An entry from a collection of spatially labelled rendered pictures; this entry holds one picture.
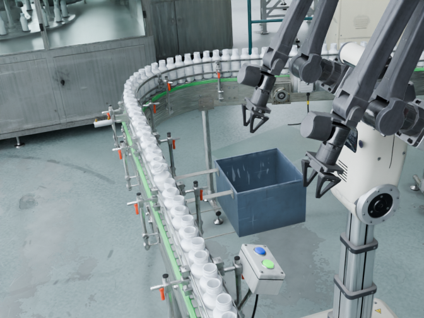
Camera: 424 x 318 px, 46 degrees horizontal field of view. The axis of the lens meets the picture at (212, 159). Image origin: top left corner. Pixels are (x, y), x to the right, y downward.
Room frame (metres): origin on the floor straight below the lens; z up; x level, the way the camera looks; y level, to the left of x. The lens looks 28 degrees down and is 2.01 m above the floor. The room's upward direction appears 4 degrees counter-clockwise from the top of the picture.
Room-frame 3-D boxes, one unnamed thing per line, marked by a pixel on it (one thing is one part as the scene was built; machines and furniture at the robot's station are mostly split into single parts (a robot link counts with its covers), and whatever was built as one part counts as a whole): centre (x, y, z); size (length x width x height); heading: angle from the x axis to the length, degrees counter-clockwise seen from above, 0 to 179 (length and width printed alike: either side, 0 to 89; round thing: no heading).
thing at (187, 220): (1.22, 0.09, 1.08); 0.06 x 0.06 x 0.17
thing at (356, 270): (1.46, -0.52, 0.66); 0.11 x 0.11 x 0.40; 15
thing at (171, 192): (1.39, 0.14, 1.08); 0.06 x 0.06 x 0.17
